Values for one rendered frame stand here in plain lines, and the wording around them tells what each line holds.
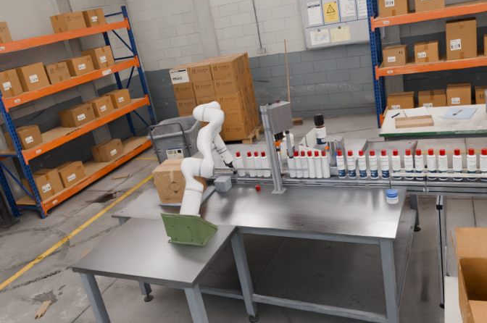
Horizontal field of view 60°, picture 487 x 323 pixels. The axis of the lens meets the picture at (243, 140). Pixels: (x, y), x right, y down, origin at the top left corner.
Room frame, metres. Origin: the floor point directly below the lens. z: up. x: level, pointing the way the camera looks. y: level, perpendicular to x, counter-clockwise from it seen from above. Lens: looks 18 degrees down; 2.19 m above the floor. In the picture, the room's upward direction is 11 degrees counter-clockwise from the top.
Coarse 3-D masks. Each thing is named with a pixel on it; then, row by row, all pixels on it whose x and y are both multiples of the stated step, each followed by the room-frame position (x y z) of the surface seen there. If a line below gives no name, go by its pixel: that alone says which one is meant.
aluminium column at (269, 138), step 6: (264, 108) 2.85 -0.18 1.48; (264, 120) 2.86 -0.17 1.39; (264, 126) 2.86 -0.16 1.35; (270, 132) 2.85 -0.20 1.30; (270, 138) 2.84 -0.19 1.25; (270, 144) 2.85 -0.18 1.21; (270, 150) 2.86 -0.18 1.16; (270, 156) 2.86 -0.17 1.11; (276, 156) 2.87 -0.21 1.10; (270, 162) 2.86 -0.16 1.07; (276, 162) 2.85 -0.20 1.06; (276, 168) 2.84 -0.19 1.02; (276, 174) 2.85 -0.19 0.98; (276, 180) 2.86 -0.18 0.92; (276, 186) 2.86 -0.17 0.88; (282, 186) 2.88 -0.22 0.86
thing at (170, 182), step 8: (168, 160) 3.21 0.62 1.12; (176, 160) 3.17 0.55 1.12; (160, 168) 3.06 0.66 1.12; (168, 168) 3.02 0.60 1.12; (176, 168) 2.99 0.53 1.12; (160, 176) 3.00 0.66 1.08; (168, 176) 2.97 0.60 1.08; (176, 176) 2.95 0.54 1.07; (160, 184) 3.00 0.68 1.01; (168, 184) 2.98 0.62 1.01; (176, 184) 2.96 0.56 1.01; (184, 184) 2.93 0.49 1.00; (160, 192) 3.01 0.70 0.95; (168, 192) 2.98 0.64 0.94; (176, 192) 2.96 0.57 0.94; (160, 200) 3.01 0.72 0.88; (168, 200) 2.99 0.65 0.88; (176, 200) 2.97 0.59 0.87
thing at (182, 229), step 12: (168, 216) 2.41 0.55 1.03; (180, 216) 2.36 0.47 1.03; (192, 216) 2.32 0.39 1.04; (168, 228) 2.42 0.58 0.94; (180, 228) 2.37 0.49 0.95; (192, 228) 2.33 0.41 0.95; (204, 228) 2.36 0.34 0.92; (216, 228) 2.46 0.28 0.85; (168, 240) 2.44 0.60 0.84; (180, 240) 2.39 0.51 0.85; (192, 240) 2.34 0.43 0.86; (204, 240) 2.33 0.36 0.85
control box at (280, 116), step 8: (272, 104) 2.91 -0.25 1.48; (280, 104) 2.86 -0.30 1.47; (288, 104) 2.88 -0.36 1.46; (272, 112) 2.82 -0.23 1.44; (280, 112) 2.85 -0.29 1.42; (288, 112) 2.87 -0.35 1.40; (272, 120) 2.81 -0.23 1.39; (280, 120) 2.84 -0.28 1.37; (288, 120) 2.87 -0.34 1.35; (272, 128) 2.81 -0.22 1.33; (280, 128) 2.84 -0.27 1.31; (288, 128) 2.86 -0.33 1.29
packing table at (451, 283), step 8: (448, 280) 1.65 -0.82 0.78; (456, 280) 1.64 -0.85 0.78; (448, 288) 1.60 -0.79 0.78; (456, 288) 1.59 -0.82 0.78; (448, 296) 1.55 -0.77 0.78; (456, 296) 1.54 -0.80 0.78; (448, 304) 1.51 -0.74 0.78; (456, 304) 1.50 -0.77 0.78; (448, 312) 1.46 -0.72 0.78; (456, 312) 1.45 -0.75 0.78; (448, 320) 1.42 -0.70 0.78; (456, 320) 1.41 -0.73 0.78
